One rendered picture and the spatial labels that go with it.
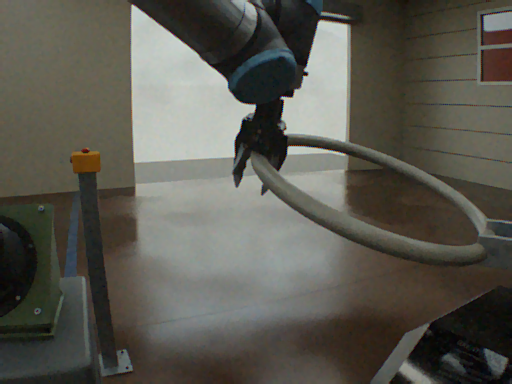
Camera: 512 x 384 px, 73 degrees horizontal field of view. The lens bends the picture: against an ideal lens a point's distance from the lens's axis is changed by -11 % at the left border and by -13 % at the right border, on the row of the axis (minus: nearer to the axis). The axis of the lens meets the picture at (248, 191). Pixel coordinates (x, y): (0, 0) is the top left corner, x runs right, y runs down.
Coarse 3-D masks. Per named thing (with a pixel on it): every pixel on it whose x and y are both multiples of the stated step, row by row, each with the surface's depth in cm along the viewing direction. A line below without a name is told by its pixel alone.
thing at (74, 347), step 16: (64, 288) 85; (80, 288) 85; (64, 304) 77; (80, 304) 78; (64, 320) 71; (80, 320) 71; (64, 336) 65; (80, 336) 66; (0, 352) 58; (16, 352) 59; (32, 352) 59; (48, 352) 60; (64, 352) 60; (80, 352) 61; (96, 352) 88; (0, 368) 54; (16, 368) 54; (32, 368) 55; (48, 368) 56; (64, 368) 56; (80, 368) 57; (96, 368) 72
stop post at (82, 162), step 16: (80, 160) 156; (96, 160) 159; (80, 176) 159; (96, 176) 162; (80, 192) 160; (96, 192) 163; (96, 208) 165; (96, 224) 166; (96, 240) 167; (96, 256) 168; (96, 272) 169; (96, 288) 171; (96, 304) 172; (96, 320) 173; (112, 336) 178; (112, 352) 179; (112, 368) 179; (128, 368) 180
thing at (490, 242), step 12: (492, 228) 63; (504, 228) 62; (480, 240) 55; (492, 240) 54; (504, 240) 53; (492, 252) 54; (504, 252) 53; (480, 264) 56; (492, 264) 54; (504, 264) 53
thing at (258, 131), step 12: (288, 96) 65; (264, 108) 66; (276, 108) 65; (252, 120) 65; (264, 120) 65; (276, 120) 70; (240, 132) 66; (252, 132) 67; (264, 132) 67; (276, 132) 67; (252, 144) 67; (264, 144) 66; (276, 144) 66
